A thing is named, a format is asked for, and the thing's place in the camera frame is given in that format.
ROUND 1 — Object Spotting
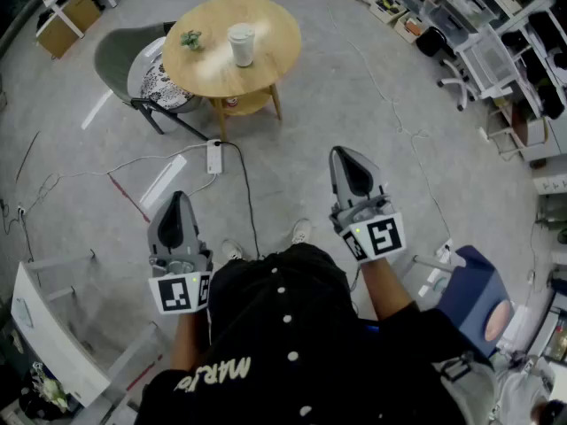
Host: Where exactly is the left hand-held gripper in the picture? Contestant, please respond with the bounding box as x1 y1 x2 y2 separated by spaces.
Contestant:
148 190 214 316

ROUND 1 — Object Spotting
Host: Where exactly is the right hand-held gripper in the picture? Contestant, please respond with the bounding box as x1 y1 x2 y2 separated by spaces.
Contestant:
328 145 408 263

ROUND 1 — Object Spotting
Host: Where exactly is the white paper cup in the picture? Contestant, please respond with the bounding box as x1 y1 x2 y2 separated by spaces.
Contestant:
229 37 256 68

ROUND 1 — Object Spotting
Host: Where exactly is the person's left forearm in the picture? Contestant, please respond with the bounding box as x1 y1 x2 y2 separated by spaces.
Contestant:
169 309 210 371

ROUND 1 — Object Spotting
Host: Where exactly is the grey shoulder pack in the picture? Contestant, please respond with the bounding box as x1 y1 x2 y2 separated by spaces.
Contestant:
438 351 498 425

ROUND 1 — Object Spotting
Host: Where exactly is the person's right forearm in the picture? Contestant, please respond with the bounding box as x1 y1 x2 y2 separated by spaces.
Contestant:
360 254 420 323

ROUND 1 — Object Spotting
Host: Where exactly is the person's left white shoe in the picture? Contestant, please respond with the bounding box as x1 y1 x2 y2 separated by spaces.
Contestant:
221 237 245 263

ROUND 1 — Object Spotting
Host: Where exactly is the person's white shoe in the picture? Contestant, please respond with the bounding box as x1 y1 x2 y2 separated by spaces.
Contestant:
221 237 245 263
290 218 314 245

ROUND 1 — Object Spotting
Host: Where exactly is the person's right white shoe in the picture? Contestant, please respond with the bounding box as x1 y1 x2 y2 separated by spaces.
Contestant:
290 218 314 245

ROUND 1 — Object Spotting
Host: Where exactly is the white power strip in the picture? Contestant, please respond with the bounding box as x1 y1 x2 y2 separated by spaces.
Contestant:
206 139 223 175

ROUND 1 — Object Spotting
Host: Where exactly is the black white patterned cushion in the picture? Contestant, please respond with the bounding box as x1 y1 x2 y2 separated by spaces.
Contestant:
139 53 201 112

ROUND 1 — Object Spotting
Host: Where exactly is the round wooden side table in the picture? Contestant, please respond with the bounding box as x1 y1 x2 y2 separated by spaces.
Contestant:
162 0 303 143

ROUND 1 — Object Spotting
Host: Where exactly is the black round bin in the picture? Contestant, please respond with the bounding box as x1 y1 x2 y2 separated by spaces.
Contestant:
416 26 449 59

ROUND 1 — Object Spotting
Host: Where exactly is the white metal rack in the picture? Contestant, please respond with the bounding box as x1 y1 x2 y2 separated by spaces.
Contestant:
10 260 113 409

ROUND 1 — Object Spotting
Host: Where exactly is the blue box with pink oval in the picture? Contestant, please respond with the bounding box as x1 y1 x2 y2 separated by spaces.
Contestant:
435 244 516 359

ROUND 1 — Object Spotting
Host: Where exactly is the person's black buttoned shirt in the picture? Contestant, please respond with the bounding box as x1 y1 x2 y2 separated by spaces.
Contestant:
136 243 498 425

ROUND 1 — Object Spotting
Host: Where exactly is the cardboard box with orange item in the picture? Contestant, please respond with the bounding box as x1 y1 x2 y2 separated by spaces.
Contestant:
393 11 429 44

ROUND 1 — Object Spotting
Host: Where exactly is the cardboard box with yellow items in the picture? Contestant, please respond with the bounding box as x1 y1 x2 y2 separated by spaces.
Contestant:
369 0 409 27

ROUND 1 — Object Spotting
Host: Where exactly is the white mesh office chair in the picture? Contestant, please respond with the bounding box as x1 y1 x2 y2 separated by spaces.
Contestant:
436 26 517 112

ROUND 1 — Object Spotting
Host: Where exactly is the grey shell chair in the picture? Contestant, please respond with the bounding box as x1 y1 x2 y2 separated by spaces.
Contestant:
92 21 210 142

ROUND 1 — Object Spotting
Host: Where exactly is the small potted green plant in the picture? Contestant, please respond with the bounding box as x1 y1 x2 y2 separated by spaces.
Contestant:
179 29 204 53

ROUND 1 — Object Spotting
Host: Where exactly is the brown cardboard box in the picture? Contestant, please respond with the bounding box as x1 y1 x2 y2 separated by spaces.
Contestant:
60 0 104 35
35 14 82 59

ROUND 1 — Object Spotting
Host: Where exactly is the thin white power cable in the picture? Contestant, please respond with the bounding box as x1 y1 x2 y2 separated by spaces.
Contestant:
16 143 209 215

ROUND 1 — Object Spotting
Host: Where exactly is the black floor cable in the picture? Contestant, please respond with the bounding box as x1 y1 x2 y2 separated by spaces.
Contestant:
219 141 261 259

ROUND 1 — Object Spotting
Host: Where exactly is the long white floor cable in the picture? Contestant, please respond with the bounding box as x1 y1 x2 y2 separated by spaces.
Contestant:
322 0 451 256

